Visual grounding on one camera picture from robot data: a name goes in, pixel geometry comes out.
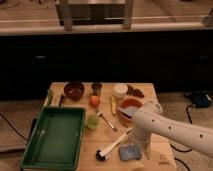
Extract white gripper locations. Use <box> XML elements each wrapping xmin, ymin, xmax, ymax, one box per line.
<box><xmin>129</xmin><ymin>129</ymin><xmax>151</xmax><ymax>157</ymax></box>

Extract blue sponge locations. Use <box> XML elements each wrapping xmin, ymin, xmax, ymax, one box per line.
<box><xmin>119</xmin><ymin>144</ymin><xmax>142</xmax><ymax>161</ymax></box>

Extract black power cable right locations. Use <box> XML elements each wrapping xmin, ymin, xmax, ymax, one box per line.
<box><xmin>169</xmin><ymin>103</ymin><xmax>198</xmax><ymax>154</ymax></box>

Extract green vegetable toy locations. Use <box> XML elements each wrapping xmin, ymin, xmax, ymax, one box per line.
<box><xmin>46</xmin><ymin>89</ymin><xmax>52</xmax><ymax>106</ymax></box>

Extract grey cloth in bowl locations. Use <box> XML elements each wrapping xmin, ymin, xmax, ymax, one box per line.
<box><xmin>120</xmin><ymin>106</ymin><xmax>137</xmax><ymax>118</ymax></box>

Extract green plastic tray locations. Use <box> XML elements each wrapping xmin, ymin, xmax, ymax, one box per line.
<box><xmin>20</xmin><ymin>107</ymin><xmax>86</xmax><ymax>171</ymax></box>

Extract yellow banana toy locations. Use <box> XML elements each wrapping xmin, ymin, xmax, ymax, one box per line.
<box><xmin>110</xmin><ymin>96</ymin><xmax>116</xmax><ymax>115</ymax></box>

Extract dark red bowl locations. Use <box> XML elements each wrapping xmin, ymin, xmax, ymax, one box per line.
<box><xmin>64</xmin><ymin>82</ymin><xmax>84</xmax><ymax>101</ymax></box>

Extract white round container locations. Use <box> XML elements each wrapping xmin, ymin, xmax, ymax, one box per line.
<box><xmin>113</xmin><ymin>83</ymin><xmax>128</xmax><ymax>99</ymax></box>

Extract brown grape bunch toy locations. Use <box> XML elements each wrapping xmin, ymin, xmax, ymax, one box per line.
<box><xmin>127</xmin><ymin>85</ymin><xmax>144</xmax><ymax>98</ymax></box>

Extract wooden stool legs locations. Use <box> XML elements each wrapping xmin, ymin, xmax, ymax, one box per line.
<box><xmin>55</xmin><ymin>0</ymin><xmax>134</xmax><ymax>31</ymax></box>

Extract orange fruit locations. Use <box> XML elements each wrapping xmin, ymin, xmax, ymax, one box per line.
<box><xmin>89</xmin><ymin>95</ymin><xmax>100</xmax><ymax>108</ymax></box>

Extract orange bowl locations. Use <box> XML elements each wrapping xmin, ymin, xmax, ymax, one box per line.
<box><xmin>117</xmin><ymin>98</ymin><xmax>142</xmax><ymax>123</ymax></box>

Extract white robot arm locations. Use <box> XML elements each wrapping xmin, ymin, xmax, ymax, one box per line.
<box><xmin>129</xmin><ymin>102</ymin><xmax>213</xmax><ymax>158</ymax></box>

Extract dark blue floor object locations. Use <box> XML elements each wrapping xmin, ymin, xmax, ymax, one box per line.
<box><xmin>185</xmin><ymin>91</ymin><xmax>212</xmax><ymax>108</ymax></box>

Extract black cable left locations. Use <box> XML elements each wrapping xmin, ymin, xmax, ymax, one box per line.
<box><xmin>0</xmin><ymin>112</ymin><xmax>29</xmax><ymax>143</ymax></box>

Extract green plastic cup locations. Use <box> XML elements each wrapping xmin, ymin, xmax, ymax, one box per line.
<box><xmin>86</xmin><ymin>115</ymin><xmax>99</xmax><ymax>130</ymax></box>

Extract white dish brush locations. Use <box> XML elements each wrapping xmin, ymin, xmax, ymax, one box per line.
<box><xmin>96</xmin><ymin>129</ymin><xmax>130</xmax><ymax>161</ymax></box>

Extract small metal cup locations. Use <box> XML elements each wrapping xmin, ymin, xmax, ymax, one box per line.
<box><xmin>91</xmin><ymin>82</ymin><xmax>102</xmax><ymax>96</ymax></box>

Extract metal fork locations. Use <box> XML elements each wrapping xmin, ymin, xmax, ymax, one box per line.
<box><xmin>96</xmin><ymin>111</ymin><xmax>117</xmax><ymax>132</ymax></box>

